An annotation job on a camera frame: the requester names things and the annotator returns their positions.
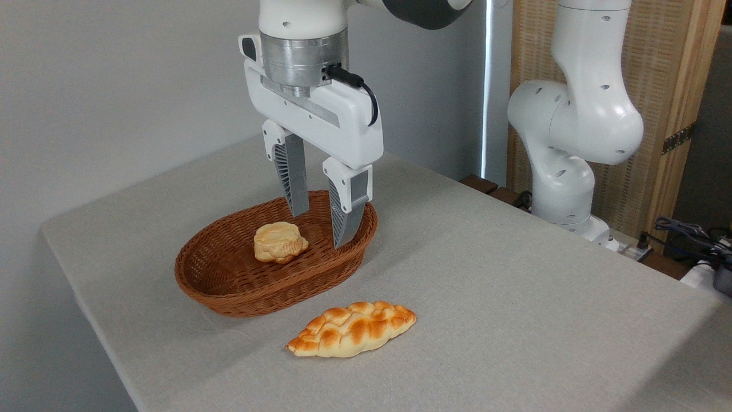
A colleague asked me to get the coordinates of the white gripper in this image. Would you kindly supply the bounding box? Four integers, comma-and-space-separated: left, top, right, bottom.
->
244, 59, 384, 249

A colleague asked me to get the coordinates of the long braided bread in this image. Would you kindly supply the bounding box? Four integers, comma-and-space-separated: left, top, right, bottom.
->
286, 301, 417, 359

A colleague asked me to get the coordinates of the black metal hinge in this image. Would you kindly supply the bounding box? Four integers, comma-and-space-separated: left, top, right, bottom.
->
662, 121, 697, 156

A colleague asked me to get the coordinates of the black cable bundle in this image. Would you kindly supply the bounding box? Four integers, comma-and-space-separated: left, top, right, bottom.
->
654, 216, 732, 265

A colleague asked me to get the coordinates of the small round bread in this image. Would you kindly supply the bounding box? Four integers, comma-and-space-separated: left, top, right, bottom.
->
254, 221, 309, 264

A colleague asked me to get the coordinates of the wooden framed rattan screen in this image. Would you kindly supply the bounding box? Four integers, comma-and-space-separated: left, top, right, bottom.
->
508, 0, 727, 253

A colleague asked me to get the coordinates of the dark wooden robot platform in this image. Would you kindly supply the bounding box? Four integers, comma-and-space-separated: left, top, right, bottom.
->
460, 174, 694, 281

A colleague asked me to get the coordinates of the grey fabric tablecloth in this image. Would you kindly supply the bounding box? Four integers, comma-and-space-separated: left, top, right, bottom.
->
40, 133, 732, 412

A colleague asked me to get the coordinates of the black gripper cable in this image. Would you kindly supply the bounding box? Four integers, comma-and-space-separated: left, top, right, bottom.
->
324, 64, 379, 127

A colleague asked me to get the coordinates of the brown wicker basket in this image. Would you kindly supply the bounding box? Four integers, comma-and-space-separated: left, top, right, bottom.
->
174, 190, 379, 318

